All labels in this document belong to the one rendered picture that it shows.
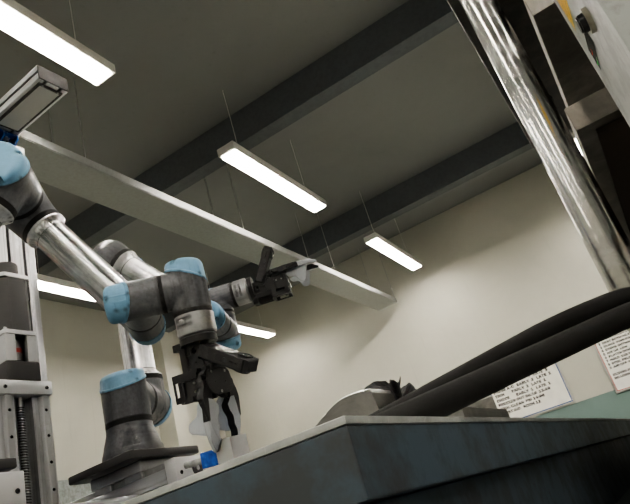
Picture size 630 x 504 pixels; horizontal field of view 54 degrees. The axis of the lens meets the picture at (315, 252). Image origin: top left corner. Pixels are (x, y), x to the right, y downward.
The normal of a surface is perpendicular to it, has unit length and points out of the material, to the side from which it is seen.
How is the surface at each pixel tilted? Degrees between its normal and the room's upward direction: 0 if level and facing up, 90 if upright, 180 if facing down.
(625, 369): 90
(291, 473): 90
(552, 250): 90
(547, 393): 90
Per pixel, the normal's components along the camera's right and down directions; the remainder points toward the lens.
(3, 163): 0.14, -0.55
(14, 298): 0.80, -0.44
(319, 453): -0.50, -0.22
